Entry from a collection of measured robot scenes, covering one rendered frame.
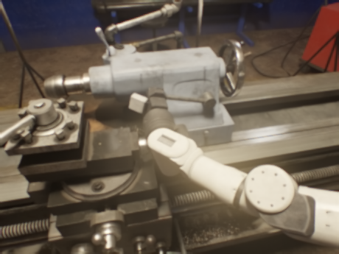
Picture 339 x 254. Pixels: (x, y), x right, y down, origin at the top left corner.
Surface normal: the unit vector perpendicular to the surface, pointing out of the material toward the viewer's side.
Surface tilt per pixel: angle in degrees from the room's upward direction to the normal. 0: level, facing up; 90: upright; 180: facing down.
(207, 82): 76
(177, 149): 15
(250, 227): 0
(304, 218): 42
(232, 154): 36
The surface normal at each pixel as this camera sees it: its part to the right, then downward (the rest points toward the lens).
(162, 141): -0.25, -0.68
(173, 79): 0.20, 0.56
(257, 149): 0.12, -0.21
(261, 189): -0.52, -0.26
